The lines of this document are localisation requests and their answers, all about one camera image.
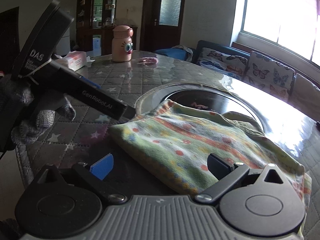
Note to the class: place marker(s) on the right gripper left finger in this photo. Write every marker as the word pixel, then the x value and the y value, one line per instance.
pixel 91 177

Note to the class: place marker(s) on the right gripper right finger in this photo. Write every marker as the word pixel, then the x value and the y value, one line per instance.
pixel 229 176

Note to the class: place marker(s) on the floral children's shirt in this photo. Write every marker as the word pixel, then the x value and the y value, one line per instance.
pixel 173 143

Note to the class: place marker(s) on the grey knitted gloved hand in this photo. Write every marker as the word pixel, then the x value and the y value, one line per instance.
pixel 26 113

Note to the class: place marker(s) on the pink tissue box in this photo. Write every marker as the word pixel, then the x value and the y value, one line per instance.
pixel 75 60

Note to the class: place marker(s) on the round black table inset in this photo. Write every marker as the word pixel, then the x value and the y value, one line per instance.
pixel 207 98

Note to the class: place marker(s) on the dark wooden display cabinet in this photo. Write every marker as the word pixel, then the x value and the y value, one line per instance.
pixel 95 22

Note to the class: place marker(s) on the pink cartoon water bottle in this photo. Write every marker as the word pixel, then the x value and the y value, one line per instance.
pixel 122 45

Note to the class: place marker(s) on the quilted grey table cover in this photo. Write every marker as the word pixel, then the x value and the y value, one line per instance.
pixel 112 93

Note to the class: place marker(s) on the butterfly print cushion upright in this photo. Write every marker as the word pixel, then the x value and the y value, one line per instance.
pixel 270 76

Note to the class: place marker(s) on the plain beige cushion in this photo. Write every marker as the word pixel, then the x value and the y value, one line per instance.
pixel 305 97

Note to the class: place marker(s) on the dark blue sofa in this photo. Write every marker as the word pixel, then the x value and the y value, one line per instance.
pixel 233 51

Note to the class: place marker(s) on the butterfly print cushion lying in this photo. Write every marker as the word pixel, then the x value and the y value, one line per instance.
pixel 231 65

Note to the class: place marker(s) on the small pink toy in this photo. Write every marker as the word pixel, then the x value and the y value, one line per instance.
pixel 148 60

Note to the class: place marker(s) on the blue bundled cloth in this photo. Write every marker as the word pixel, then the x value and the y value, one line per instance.
pixel 179 52

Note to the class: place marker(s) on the dark wooden door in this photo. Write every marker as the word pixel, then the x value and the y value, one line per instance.
pixel 161 24

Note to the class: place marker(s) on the window with metal frame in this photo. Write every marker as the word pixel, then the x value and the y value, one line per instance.
pixel 290 24

